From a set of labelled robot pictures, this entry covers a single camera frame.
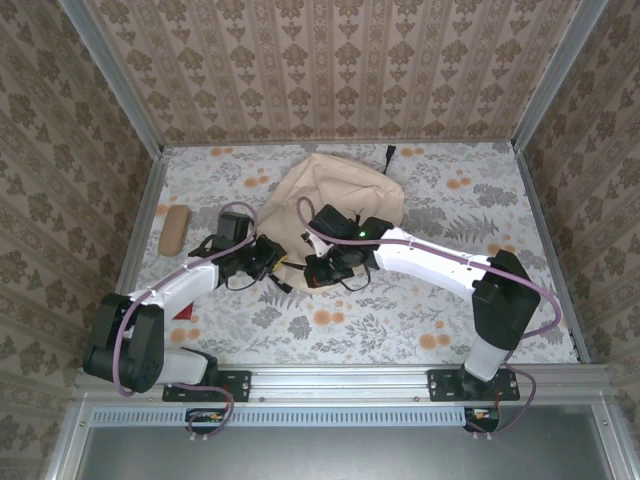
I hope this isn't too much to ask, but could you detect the aluminium left side rail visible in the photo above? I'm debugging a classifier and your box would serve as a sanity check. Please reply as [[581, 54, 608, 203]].
[[93, 148, 172, 366]]

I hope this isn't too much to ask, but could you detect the aluminium rear rail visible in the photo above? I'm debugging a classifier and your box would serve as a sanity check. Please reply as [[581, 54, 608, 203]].
[[163, 138, 516, 148]]

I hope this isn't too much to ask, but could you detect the aluminium mounting rail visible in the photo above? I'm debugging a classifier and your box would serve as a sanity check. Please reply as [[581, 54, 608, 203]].
[[74, 363, 614, 402]]

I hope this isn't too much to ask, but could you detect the aluminium right corner post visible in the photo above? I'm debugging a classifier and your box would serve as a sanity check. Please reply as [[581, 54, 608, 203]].
[[510, 0, 610, 152]]

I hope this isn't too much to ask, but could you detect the thin black right camera cable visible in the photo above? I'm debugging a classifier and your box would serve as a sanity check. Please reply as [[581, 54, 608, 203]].
[[338, 263, 375, 294]]

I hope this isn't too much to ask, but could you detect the black connector with wires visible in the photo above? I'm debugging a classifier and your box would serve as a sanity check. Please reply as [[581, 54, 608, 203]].
[[185, 407, 227, 434], [463, 405, 502, 433]]

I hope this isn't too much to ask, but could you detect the beige canvas backpack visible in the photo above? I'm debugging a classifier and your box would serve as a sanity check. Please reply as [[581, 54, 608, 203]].
[[258, 144, 406, 295]]

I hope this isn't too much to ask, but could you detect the thin black camera cable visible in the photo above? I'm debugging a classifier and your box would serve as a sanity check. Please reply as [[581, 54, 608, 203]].
[[222, 274, 262, 292], [338, 263, 375, 294]]

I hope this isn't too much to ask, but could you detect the aluminium right side rail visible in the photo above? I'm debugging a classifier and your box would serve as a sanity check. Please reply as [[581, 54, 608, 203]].
[[513, 147, 592, 364]]

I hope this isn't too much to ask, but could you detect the thin black left camera cable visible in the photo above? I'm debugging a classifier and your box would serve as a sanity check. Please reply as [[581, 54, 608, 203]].
[[222, 274, 262, 292]]

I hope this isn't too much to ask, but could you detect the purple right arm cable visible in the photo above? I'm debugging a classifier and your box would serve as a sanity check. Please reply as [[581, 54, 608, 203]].
[[296, 196, 561, 442]]

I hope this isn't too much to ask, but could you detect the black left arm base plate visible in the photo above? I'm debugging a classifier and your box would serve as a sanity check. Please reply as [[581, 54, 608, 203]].
[[162, 369, 252, 403]]

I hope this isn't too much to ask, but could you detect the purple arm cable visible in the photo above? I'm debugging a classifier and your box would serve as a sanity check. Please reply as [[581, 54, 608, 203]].
[[296, 196, 561, 442], [114, 202, 260, 444]]

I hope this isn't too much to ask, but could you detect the slotted grey cable duct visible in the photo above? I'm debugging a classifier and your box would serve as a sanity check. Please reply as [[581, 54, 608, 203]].
[[91, 405, 475, 428]]

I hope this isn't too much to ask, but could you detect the tan oblong case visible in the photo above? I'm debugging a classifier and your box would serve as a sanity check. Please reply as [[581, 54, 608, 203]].
[[158, 204, 193, 257]]

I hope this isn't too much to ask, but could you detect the aluminium left corner post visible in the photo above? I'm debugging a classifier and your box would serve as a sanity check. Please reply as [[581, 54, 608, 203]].
[[57, 0, 167, 157]]

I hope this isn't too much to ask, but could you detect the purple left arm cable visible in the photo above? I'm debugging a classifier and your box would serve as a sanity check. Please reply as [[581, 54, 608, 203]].
[[114, 202, 260, 444]]

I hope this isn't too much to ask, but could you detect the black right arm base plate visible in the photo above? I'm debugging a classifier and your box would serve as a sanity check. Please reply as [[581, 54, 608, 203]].
[[428, 368, 521, 403]]

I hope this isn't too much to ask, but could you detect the aluminium corner post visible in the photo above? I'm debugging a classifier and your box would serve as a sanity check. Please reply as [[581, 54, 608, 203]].
[[510, 0, 610, 152], [57, 0, 167, 157]]

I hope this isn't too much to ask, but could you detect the floral tablecloth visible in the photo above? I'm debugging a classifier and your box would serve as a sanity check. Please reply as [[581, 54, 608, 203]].
[[113, 142, 581, 365]]

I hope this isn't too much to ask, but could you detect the grey metal panel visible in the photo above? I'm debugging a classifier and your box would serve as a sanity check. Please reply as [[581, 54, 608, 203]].
[[44, 403, 631, 480]]

